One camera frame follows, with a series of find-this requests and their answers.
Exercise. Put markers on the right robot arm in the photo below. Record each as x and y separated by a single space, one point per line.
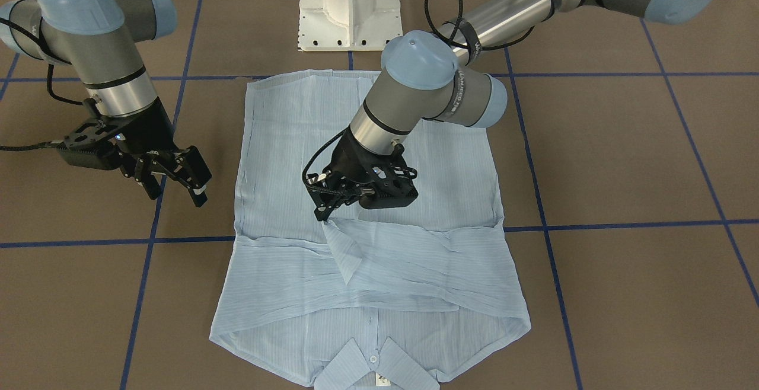
97 38

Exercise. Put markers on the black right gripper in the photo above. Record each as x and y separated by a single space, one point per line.
149 127

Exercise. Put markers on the light blue button-up shirt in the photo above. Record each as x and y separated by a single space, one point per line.
414 295

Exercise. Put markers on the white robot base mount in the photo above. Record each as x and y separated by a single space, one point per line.
348 25

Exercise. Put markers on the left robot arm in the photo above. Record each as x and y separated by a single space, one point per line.
425 75

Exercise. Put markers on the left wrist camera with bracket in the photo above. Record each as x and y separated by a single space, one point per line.
390 182

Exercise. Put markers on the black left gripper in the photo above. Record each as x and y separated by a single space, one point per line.
351 160

